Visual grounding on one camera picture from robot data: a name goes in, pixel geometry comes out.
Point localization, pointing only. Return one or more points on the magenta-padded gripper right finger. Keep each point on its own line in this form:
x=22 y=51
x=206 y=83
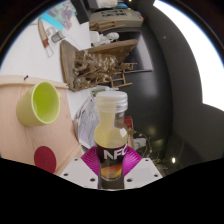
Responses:
x=133 y=160

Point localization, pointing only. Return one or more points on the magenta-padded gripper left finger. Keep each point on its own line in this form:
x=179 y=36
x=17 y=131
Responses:
x=89 y=160

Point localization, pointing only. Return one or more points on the juice bottle with white cap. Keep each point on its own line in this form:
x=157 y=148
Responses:
x=111 y=140

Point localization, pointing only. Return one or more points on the flat round red coaster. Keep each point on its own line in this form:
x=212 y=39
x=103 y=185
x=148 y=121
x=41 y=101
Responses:
x=45 y=159

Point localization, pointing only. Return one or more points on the narrow wooden drawing board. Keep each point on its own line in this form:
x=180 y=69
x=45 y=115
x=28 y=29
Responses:
x=20 y=140

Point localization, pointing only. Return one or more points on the yellow-green cup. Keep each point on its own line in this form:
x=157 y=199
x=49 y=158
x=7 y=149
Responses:
x=40 y=105

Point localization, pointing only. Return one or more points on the wooden easel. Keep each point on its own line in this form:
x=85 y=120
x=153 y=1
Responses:
x=121 y=78

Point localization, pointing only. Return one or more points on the brown relief sculpture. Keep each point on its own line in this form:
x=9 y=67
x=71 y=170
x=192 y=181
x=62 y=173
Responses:
x=93 y=68

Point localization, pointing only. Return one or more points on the long ceiling light strip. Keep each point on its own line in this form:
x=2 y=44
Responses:
x=196 y=53

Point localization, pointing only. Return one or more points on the white plaster bust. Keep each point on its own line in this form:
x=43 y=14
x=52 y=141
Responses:
x=103 y=37

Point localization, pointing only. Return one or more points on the small paint jar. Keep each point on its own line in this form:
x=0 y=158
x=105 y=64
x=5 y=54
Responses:
x=58 y=36

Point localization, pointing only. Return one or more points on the beige cabinet with posters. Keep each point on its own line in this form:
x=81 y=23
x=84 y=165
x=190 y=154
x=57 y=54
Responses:
x=116 y=18

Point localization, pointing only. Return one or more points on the colourful picture book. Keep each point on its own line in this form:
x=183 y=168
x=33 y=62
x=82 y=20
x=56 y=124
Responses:
x=60 y=15

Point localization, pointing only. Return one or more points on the black box stack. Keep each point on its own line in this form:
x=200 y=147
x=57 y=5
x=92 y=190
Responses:
x=81 y=10

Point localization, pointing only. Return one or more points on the black wall screen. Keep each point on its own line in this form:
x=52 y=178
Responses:
x=141 y=55

